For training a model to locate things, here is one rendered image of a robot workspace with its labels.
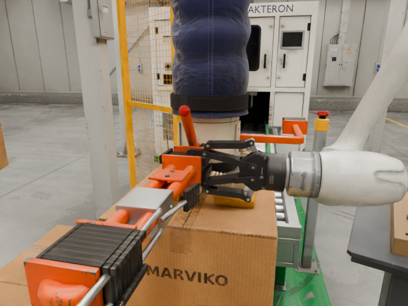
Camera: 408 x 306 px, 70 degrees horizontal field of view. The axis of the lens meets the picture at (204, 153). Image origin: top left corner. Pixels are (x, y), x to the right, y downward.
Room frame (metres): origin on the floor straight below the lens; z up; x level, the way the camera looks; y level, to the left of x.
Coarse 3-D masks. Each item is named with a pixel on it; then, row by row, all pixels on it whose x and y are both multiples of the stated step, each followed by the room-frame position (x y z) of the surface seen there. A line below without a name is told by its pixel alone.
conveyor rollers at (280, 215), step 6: (258, 144) 2.83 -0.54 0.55; (264, 144) 2.88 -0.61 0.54; (270, 144) 2.87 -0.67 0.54; (264, 150) 2.63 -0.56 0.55; (276, 192) 1.65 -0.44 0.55; (276, 198) 1.63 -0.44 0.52; (276, 204) 1.54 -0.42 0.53; (276, 210) 1.46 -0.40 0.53; (282, 210) 1.45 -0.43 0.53; (276, 216) 1.37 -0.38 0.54; (282, 216) 1.37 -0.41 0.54; (282, 222) 1.29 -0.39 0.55
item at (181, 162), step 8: (168, 152) 0.61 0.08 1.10; (160, 160) 0.58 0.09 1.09; (168, 160) 0.57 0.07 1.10; (176, 160) 0.56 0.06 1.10; (184, 160) 0.56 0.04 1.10; (192, 160) 0.56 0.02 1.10; (200, 160) 0.55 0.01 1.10; (208, 160) 0.59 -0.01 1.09; (176, 168) 0.56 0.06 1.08; (184, 168) 0.56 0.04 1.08; (200, 168) 0.55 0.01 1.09; (208, 168) 0.59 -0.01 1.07; (200, 176) 0.55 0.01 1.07; (208, 176) 0.59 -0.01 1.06; (192, 184) 0.56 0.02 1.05; (200, 184) 0.55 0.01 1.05
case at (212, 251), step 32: (128, 192) 0.75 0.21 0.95; (256, 192) 0.75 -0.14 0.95; (192, 224) 0.57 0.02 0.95; (224, 224) 0.57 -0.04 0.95; (256, 224) 0.57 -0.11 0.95; (160, 256) 0.57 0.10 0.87; (192, 256) 0.56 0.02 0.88; (224, 256) 0.54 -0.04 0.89; (256, 256) 0.53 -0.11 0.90; (160, 288) 0.57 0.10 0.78; (192, 288) 0.56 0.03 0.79; (224, 288) 0.54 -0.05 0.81; (256, 288) 0.53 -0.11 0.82
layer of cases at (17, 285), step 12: (60, 228) 1.25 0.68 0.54; (48, 240) 1.14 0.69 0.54; (24, 252) 1.06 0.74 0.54; (36, 252) 1.06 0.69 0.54; (12, 264) 0.98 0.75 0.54; (0, 276) 0.91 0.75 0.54; (12, 276) 0.91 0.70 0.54; (24, 276) 0.91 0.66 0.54; (0, 288) 0.85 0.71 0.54; (12, 288) 0.85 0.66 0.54; (24, 288) 0.85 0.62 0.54; (0, 300) 0.80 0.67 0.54; (12, 300) 0.80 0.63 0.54; (24, 300) 0.80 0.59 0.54
